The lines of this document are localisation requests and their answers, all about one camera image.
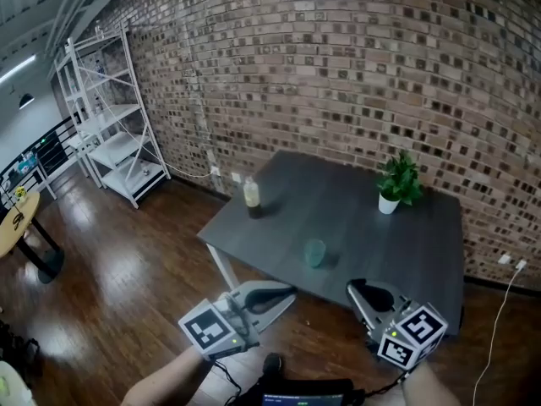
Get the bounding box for long white charging cable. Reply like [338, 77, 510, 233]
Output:
[471, 266, 522, 406]

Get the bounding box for black office chair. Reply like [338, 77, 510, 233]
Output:
[0, 319, 39, 380]

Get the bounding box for dark grey table white legs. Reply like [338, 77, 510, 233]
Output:
[196, 149, 466, 337]

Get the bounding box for round wooden table black base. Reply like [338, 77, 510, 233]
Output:
[0, 190, 65, 283]

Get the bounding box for green glass cup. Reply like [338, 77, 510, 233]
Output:
[303, 238, 326, 269]

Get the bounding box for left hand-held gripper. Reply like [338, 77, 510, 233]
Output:
[178, 280, 298, 359]

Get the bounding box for thin white shelf cable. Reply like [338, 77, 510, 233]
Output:
[95, 91, 215, 179]

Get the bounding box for green plant in white pot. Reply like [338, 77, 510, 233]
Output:
[375, 150, 424, 216]

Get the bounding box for person's left forearm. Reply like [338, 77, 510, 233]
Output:
[120, 344, 215, 406]

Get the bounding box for white metal shelf rack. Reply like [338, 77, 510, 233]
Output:
[53, 21, 172, 210]

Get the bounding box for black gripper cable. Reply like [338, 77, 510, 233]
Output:
[365, 370, 413, 399]
[213, 359, 244, 403]

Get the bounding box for bottle with yellow liquid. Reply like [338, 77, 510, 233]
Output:
[243, 175, 263, 220]

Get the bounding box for person's right forearm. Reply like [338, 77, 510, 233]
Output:
[399, 364, 462, 406]

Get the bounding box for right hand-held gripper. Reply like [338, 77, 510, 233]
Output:
[346, 277, 449, 370]

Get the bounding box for small white side table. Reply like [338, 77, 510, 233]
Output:
[67, 133, 105, 189]

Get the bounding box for ceiling tube light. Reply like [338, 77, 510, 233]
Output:
[0, 55, 37, 84]

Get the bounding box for black metal railing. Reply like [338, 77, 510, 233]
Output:
[0, 116, 81, 194]

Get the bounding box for black chest-worn screen device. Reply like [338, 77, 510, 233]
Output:
[257, 377, 367, 406]

